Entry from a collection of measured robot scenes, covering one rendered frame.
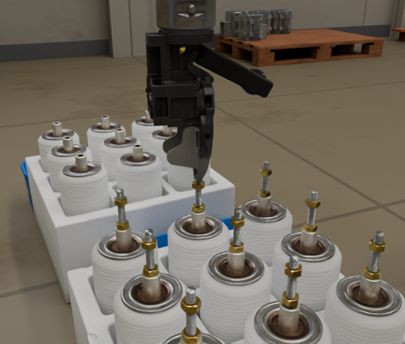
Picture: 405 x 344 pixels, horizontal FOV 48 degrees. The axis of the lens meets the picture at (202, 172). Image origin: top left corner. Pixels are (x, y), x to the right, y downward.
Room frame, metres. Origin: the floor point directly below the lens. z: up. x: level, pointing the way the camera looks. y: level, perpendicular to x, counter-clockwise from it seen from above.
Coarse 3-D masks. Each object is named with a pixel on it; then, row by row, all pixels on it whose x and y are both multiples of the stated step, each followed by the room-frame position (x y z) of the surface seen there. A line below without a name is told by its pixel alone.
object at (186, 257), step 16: (224, 224) 0.62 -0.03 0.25; (176, 240) 0.58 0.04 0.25; (192, 240) 0.57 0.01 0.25; (208, 240) 0.57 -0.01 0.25; (224, 240) 0.58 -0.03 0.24; (176, 256) 0.58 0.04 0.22; (192, 256) 0.56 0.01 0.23; (208, 256) 0.57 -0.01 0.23; (176, 272) 0.58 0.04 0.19; (192, 272) 0.56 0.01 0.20
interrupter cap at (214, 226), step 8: (184, 216) 0.64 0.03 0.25; (208, 216) 0.64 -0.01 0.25; (176, 224) 0.61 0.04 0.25; (184, 224) 0.62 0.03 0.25; (208, 224) 0.62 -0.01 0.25; (216, 224) 0.61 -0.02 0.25; (176, 232) 0.59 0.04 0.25; (184, 232) 0.59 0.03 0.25; (192, 232) 0.59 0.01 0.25; (200, 232) 0.60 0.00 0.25; (208, 232) 0.59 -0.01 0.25; (216, 232) 0.59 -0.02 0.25
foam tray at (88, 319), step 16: (160, 256) 0.64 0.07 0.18; (80, 272) 0.59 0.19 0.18; (80, 288) 0.55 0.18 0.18; (80, 304) 0.52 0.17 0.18; (96, 304) 0.52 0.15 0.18; (80, 320) 0.51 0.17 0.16; (96, 320) 0.48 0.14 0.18; (112, 320) 0.48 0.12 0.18; (80, 336) 0.53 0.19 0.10; (96, 336) 0.46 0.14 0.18; (112, 336) 0.48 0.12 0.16
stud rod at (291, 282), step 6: (294, 258) 0.39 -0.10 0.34; (294, 264) 0.39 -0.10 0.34; (288, 276) 0.40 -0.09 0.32; (288, 282) 0.40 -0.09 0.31; (294, 282) 0.39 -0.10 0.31; (288, 288) 0.39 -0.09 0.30; (294, 288) 0.39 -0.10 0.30; (288, 294) 0.39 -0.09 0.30; (294, 294) 0.39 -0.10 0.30; (288, 306) 0.39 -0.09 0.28
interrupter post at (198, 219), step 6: (192, 210) 0.61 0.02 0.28; (204, 210) 0.61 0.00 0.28; (192, 216) 0.60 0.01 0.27; (198, 216) 0.60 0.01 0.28; (204, 216) 0.60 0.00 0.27; (192, 222) 0.60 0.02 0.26; (198, 222) 0.60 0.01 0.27; (204, 222) 0.60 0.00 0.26; (192, 228) 0.60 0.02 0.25; (198, 228) 0.60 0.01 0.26; (204, 228) 0.60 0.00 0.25
